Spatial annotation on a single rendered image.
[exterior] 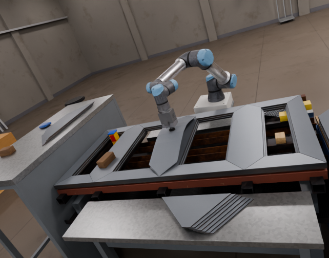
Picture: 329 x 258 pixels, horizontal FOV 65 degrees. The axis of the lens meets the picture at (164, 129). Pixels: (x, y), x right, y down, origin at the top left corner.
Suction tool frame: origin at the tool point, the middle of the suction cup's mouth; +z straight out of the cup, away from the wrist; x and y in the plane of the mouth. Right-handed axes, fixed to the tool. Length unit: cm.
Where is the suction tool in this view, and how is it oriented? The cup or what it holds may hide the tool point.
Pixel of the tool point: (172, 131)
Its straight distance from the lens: 166.2
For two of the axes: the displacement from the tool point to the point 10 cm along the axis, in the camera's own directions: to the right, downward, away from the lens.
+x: 3.9, -5.1, 7.7
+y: 8.6, -0.9, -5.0
